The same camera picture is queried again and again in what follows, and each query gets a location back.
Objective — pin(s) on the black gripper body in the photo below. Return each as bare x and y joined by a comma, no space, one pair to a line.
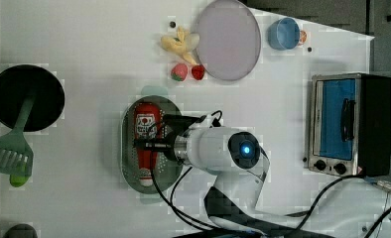
177,139

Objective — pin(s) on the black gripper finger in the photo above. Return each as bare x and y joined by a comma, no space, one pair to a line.
156,146

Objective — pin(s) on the red ketchup bottle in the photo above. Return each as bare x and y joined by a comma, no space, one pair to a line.
146,124

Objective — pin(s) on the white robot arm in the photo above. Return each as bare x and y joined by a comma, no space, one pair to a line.
234,157

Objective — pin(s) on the green oval strainer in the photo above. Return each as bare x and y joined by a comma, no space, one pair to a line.
165,172

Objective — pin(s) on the pink toy strawberry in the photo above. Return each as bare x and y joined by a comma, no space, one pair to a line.
179,72

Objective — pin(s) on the red toy strawberry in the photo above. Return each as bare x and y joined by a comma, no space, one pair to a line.
198,72

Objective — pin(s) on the peeled toy banana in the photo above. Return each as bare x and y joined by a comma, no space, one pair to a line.
182,44

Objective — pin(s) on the grey round plate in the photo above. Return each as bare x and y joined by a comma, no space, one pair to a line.
229,39

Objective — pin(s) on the blue cup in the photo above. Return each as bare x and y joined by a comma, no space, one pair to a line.
284,34

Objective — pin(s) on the lime green toy fruit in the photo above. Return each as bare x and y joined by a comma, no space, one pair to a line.
20,179

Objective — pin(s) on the orange toy fruit slice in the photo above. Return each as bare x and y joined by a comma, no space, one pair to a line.
303,38

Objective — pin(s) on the green slotted spatula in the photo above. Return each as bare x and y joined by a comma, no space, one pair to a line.
16,155

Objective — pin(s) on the black round pan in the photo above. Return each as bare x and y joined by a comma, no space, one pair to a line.
19,81

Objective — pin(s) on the dark grey round object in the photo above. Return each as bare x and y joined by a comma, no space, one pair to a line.
21,231

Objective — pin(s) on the silver toaster oven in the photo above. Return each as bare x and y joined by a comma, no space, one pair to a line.
350,125

